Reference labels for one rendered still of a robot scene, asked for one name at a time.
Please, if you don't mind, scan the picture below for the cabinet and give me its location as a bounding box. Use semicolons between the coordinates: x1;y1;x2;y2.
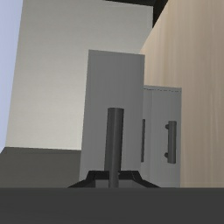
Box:
140;84;183;188

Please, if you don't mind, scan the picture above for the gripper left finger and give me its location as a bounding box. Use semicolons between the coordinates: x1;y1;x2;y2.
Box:
67;170;110;188

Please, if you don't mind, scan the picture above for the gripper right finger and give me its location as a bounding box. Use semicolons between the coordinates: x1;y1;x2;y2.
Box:
118;170;160;188

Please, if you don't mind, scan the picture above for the grey cabinet drawer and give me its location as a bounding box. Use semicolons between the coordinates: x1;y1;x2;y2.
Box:
78;49;146;188

